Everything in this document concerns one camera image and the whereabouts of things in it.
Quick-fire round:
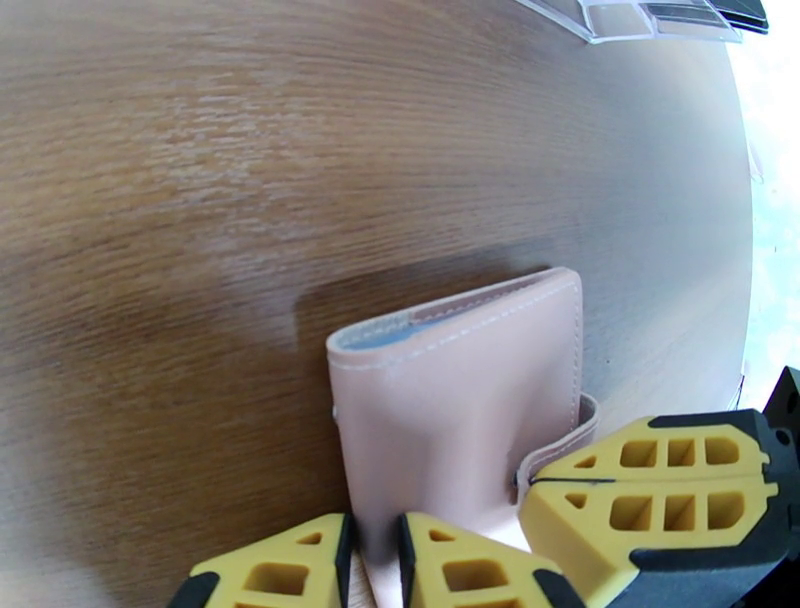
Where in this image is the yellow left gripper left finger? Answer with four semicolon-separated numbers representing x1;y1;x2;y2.
168;512;355;608

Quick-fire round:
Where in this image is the clear acrylic card stand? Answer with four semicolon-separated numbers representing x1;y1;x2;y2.
515;0;770;45

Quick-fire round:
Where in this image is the pink leather card holder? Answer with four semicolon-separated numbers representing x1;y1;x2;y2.
324;266;601;608

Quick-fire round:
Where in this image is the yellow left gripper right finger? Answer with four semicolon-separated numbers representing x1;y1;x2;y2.
399;511;586;608

